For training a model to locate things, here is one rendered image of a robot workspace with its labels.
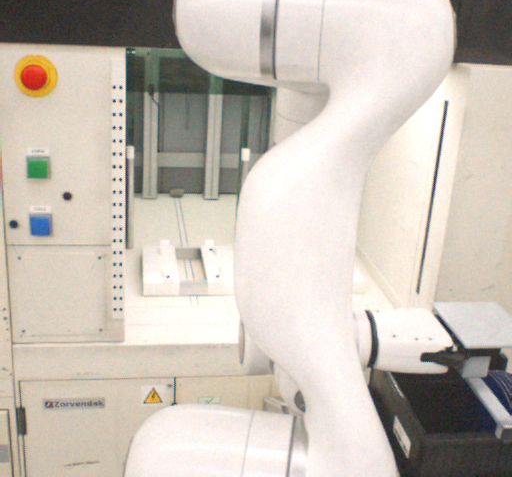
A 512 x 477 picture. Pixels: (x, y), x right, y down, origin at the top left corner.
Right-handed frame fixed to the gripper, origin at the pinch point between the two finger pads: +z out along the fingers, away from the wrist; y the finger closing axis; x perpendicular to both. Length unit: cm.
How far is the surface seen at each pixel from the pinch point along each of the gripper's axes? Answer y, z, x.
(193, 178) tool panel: -129, -29, -17
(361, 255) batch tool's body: -77, 9, -20
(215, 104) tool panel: -123, -24, 6
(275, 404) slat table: -34, -19, -33
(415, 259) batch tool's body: -45.0, 9.0, -7.9
